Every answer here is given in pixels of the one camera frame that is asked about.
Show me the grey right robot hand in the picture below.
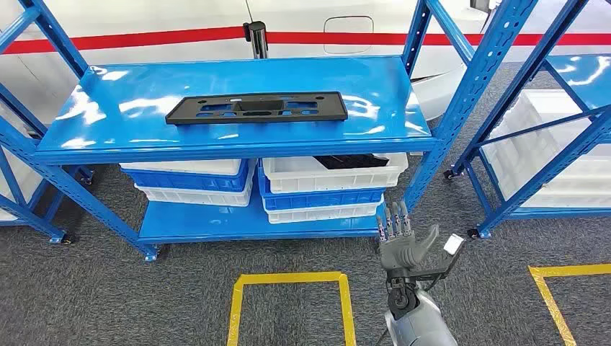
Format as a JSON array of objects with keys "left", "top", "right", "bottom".
[{"left": 375, "top": 200, "right": 440, "bottom": 271}]

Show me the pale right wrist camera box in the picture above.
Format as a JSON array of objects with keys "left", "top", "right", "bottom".
[{"left": 442, "top": 234, "right": 465, "bottom": 256}]

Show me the yellow floor tape square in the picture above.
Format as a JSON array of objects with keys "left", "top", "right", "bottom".
[
  {"left": 226, "top": 271, "right": 357, "bottom": 346},
  {"left": 528, "top": 263, "right": 611, "bottom": 346}
]

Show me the black part inside crate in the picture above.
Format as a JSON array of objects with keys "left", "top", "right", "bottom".
[{"left": 313, "top": 154, "right": 390, "bottom": 170}]

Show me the black chrome stanchion post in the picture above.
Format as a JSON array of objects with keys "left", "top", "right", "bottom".
[{"left": 242, "top": 21, "right": 269, "bottom": 60}]

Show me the long black plastic panel part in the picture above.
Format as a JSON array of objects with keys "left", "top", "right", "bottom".
[{"left": 165, "top": 92, "right": 349, "bottom": 127}]

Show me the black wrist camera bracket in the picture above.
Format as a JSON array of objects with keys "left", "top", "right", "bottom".
[{"left": 408, "top": 250, "right": 463, "bottom": 283}]

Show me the blue metal shelf rack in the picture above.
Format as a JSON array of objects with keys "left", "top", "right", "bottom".
[
  {"left": 0, "top": 6, "right": 95, "bottom": 245},
  {"left": 444, "top": 0, "right": 611, "bottom": 240},
  {"left": 0, "top": 0, "right": 540, "bottom": 262}
]

